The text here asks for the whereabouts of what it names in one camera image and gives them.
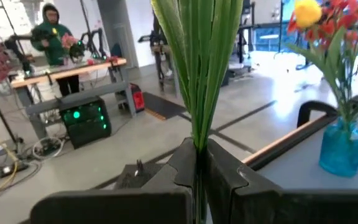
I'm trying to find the red flower spray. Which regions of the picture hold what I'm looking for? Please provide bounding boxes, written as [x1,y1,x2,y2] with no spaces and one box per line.
[287,0,358,125]

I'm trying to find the coiled cable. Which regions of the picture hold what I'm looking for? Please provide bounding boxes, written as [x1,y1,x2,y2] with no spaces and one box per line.
[31,136,65,161]

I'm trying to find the yellow artificial tulip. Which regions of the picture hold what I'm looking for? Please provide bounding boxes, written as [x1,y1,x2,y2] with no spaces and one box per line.
[286,0,354,125]

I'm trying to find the blue glass vase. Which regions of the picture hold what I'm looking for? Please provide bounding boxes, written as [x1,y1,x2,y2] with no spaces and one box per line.
[318,116,358,179]

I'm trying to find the black computer green lights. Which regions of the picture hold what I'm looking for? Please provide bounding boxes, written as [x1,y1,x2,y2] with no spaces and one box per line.
[59,96,112,149]

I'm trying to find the pink flowers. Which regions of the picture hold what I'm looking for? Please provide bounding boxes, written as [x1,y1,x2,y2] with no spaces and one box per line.
[60,33,80,52]

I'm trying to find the red black device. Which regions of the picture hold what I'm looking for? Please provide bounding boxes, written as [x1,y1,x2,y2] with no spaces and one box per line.
[128,82,145,113]

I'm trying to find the white blossom spray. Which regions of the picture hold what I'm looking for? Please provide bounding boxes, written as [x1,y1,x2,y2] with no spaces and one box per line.
[150,0,245,224]

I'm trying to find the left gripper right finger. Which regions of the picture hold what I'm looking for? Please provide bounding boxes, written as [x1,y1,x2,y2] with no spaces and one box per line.
[204,139,358,224]

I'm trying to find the black mat striped edge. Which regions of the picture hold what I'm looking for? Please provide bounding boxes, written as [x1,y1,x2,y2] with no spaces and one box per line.
[141,91,188,121]

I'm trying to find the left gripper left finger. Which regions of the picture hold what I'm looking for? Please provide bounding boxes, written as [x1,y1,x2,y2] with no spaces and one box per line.
[29,138,197,224]

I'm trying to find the person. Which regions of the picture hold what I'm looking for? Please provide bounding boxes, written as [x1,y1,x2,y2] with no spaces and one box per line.
[30,2,81,97]

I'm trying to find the wooden workbench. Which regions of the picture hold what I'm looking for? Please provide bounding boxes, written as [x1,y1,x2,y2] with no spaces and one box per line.
[10,57,137,141]

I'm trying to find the black cable loop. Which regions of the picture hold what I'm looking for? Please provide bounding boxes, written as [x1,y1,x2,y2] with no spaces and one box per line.
[296,100,339,129]

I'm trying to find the black power strip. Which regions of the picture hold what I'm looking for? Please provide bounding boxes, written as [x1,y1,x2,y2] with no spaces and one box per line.
[0,161,30,179]

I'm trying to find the grey table mat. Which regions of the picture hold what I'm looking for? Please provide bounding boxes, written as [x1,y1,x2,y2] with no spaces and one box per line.
[256,111,358,190]

